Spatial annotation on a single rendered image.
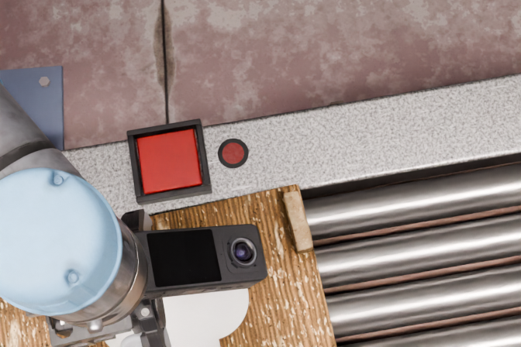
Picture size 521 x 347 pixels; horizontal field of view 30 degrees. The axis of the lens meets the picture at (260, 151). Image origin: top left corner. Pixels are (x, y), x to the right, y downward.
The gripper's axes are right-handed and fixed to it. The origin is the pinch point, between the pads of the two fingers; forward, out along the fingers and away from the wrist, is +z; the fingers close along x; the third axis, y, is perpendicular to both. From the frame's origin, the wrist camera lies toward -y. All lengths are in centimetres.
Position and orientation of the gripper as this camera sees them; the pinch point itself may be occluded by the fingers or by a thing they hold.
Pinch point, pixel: (163, 299)
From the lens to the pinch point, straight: 86.7
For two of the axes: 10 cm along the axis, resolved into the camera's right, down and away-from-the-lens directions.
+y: -9.8, 2.2, -0.2
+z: 0.4, 2.6, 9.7
